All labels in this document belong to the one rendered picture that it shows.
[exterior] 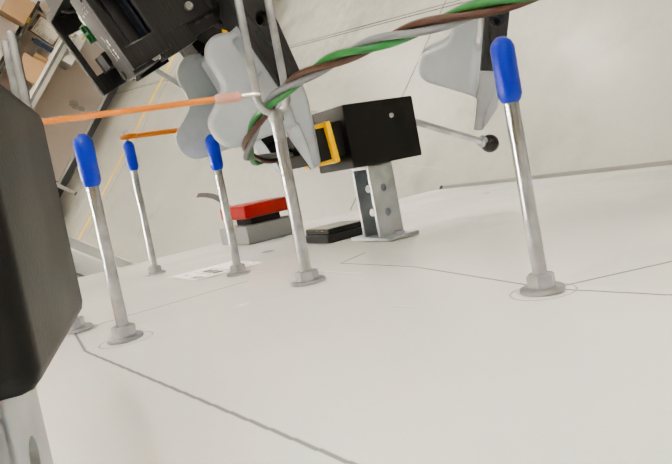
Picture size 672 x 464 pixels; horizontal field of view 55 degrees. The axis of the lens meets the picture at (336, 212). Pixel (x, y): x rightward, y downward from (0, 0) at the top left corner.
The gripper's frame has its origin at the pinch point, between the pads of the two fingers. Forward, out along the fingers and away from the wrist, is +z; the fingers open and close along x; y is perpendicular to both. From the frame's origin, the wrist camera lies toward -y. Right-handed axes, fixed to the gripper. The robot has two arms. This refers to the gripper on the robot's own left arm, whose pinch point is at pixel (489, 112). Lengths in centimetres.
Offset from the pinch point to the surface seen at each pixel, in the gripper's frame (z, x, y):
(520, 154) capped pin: -4.7, 28.2, 0.1
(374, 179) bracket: 2.7, 9.6, 7.3
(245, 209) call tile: 9.5, -0.3, 19.8
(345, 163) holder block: 1.3, 10.9, 9.0
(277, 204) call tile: 9.7, -2.7, 17.6
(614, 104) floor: 26, -140, -39
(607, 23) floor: 7, -165, -39
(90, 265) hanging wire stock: 34, -33, 57
